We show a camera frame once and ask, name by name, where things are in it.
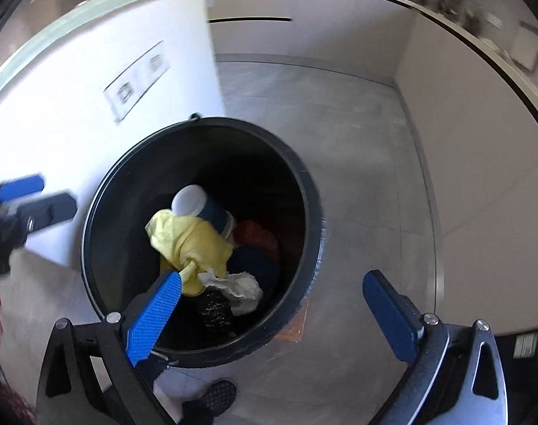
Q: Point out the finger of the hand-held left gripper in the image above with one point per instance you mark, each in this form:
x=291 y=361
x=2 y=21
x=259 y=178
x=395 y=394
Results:
x=50 y=212
x=21 y=188

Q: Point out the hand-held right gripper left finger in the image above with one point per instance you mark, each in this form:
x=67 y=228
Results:
x=156 y=314

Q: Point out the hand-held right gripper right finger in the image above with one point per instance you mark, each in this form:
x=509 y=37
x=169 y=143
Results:
x=390 y=314

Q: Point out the black plastic bag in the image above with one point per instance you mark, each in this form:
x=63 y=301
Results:
x=213 y=314

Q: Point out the yellow cloth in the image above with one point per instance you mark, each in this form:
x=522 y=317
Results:
x=193 y=243

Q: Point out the white plastic bag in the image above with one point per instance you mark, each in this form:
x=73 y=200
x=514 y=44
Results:
x=242 y=287

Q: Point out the blue cloth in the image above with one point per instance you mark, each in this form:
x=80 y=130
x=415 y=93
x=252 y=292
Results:
x=255 y=265

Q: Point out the blue paper cup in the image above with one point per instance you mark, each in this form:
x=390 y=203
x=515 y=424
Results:
x=207 y=210

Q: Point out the red plastic bag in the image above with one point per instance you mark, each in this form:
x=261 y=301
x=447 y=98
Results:
x=253 y=232

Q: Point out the black round trash bin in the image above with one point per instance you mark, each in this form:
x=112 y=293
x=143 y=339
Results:
x=251 y=164

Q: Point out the white kitchen island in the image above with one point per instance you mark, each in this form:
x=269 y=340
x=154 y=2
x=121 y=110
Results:
x=52 y=150

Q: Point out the brown cardboard piece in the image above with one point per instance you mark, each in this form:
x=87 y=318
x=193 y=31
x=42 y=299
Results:
x=296 y=330

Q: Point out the black mesh shoe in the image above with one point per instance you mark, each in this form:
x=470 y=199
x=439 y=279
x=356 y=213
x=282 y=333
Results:
x=218 y=396

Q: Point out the recessed socket panel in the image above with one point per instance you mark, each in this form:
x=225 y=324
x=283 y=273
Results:
x=136 y=80

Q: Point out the white base cabinets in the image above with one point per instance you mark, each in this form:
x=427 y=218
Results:
x=472 y=119

